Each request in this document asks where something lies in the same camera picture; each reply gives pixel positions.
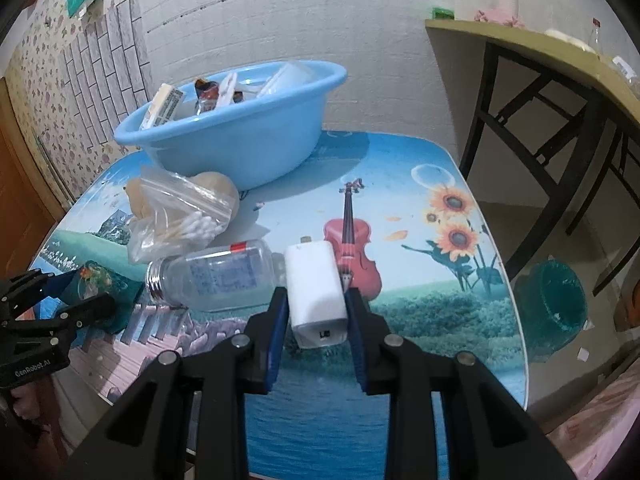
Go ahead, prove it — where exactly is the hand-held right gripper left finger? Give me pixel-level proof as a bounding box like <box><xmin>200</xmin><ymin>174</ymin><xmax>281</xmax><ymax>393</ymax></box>
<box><xmin>65</xmin><ymin>287</ymin><xmax>291</xmax><ymax>480</ymax></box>

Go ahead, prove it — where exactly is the pink cloth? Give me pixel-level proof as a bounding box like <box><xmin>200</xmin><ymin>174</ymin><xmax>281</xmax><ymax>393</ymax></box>
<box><xmin>474</xmin><ymin>7</ymin><xmax>526</xmax><ymax>28</ymax></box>

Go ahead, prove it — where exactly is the beige labelled box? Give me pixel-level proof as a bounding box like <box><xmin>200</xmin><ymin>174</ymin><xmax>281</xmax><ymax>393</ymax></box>
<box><xmin>140</xmin><ymin>83</ymin><xmax>183</xmax><ymax>128</ymax></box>

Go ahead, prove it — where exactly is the light blue plastic basin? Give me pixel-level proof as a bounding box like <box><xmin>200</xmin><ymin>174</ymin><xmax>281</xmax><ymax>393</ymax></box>
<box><xmin>112</xmin><ymin>60</ymin><xmax>348</xmax><ymax>192</ymax></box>

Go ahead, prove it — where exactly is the clear bottle with red cap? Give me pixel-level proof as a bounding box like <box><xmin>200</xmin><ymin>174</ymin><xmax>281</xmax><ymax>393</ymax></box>
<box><xmin>585</xmin><ymin>17</ymin><xmax>608</xmax><ymax>56</ymax></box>

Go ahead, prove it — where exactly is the clear plastic box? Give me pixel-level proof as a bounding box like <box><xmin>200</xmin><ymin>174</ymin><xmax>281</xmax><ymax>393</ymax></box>
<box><xmin>257</xmin><ymin>62</ymin><xmax>313</xmax><ymax>98</ymax></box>

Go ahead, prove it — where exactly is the white charger block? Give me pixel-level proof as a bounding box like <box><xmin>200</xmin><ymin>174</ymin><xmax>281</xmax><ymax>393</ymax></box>
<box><xmin>284</xmin><ymin>240</ymin><xmax>349</xmax><ymax>350</ymax></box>

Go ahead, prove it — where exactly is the clear bag of snacks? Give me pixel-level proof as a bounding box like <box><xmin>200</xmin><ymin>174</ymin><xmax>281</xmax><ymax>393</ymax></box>
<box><xmin>612</xmin><ymin>56</ymin><xmax>640</xmax><ymax>86</ymax></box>

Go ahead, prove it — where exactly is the zip bag of cotton swabs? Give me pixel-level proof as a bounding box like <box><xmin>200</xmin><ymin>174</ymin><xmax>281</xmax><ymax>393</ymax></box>
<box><xmin>127</xmin><ymin>165</ymin><xmax>240</xmax><ymax>263</ymax></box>

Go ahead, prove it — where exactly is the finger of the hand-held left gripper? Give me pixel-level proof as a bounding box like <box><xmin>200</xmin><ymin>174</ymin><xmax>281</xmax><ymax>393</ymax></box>
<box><xmin>15</xmin><ymin>294</ymin><xmax>117</xmax><ymax>343</ymax></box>
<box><xmin>0</xmin><ymin>269</ymin><xmax>81</xmax><ymax>311</ymax></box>

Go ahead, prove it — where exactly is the pink bedding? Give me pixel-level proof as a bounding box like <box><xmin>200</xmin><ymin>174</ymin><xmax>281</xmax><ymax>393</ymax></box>
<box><xmin>547</xmin><ymin>360</ymin><xmax>640</xmax><ymax>480</ymax></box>

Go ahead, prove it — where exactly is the teal trash bin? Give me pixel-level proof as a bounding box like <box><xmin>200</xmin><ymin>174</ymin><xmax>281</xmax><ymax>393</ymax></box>
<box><xmin>515</xmin><ymin>255</ymin><xmax>588</xmax><ymax>356</ymax></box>

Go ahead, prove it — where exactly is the wooden folding table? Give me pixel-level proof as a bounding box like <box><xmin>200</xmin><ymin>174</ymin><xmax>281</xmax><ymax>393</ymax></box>
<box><xmin>425</xmin><ymin>19</ymin><xmax>640</xmax><ymax>296</ymax></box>

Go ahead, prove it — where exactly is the dark red snack packet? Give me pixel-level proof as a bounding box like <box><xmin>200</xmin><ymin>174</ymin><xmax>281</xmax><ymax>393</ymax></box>
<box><xmin>194</xmin><ymin>76</ymin><xmax>221</xmax><ymax>111</ymax></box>

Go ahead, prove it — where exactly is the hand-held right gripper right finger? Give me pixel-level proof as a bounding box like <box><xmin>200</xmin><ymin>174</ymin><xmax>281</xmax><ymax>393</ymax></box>
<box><xmin>345</xmin><ymin>287</ymin><xmax>578</xmax><ymax>480</ymax></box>

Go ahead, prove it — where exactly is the beige round sponge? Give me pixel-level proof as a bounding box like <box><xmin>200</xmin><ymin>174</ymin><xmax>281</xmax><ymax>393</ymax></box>
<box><xmin>125</xmin><ymin>171</ymin><xmax>241</xmax><ymax>221</ymax></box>

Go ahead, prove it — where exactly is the picture printed table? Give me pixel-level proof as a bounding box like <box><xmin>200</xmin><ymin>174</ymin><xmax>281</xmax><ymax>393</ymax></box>
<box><xmin>30</xmin><ymin>130</ymin><xmax>530</xmax><ymax>480</ymax></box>

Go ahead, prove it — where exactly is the wooden door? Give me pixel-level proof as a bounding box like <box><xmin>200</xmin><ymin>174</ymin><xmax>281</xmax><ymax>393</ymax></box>
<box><xmin>0</xmin><ymin>77</ymin><xmax>66</xmax><ymax>276</ymax></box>

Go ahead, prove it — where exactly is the clear bottle with silver cap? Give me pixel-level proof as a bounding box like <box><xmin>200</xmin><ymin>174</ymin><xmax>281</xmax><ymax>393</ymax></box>
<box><xmin>145</xmin><ymin>240</ymin><xmax>287</xmax><ymax>313</ymax></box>

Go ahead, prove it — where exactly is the orange cloth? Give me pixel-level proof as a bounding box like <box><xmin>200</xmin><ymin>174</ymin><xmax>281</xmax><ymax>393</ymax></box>
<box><xmin>617</xmin><ymin>285</ymin><xmax>640</xmax><ymax>331</ymax></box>

